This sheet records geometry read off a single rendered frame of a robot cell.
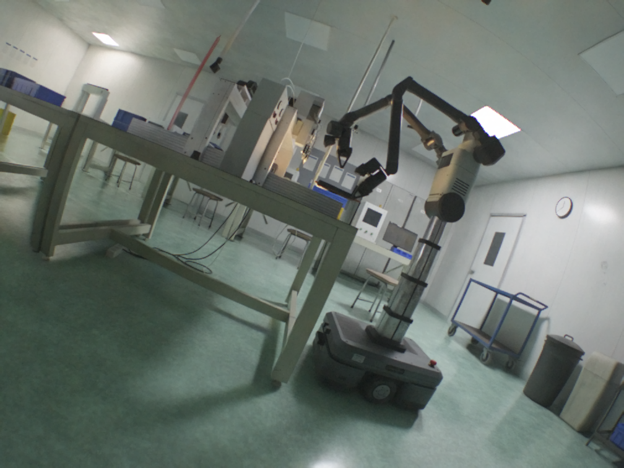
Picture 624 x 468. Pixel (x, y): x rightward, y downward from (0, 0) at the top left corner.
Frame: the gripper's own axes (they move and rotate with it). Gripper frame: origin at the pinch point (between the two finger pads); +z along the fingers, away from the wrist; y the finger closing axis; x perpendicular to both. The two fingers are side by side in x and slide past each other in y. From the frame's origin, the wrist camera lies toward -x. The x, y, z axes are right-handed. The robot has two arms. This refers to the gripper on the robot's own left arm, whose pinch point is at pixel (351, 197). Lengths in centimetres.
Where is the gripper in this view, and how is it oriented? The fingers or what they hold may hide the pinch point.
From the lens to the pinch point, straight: 144.9
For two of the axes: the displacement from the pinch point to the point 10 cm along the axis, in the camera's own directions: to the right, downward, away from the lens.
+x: 6.0, 8.0, 0.8
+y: 0.5, 0.7, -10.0
